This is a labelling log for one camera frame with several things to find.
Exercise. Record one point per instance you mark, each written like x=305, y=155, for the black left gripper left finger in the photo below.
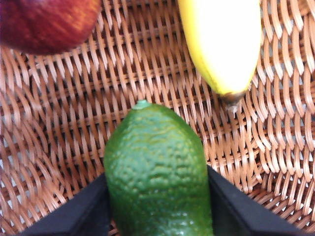
x=81, y=216

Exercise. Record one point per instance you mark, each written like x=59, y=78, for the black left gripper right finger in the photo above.
x=236, y=216

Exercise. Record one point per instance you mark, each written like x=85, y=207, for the green avocado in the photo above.
x=157, y=172

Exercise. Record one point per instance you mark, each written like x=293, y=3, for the brown wicker basket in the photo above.
x=147, y=61

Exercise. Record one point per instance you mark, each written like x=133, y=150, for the yellow banana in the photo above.
x=221, y=44

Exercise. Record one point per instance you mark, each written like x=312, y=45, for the red apple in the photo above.
x=46, y=24

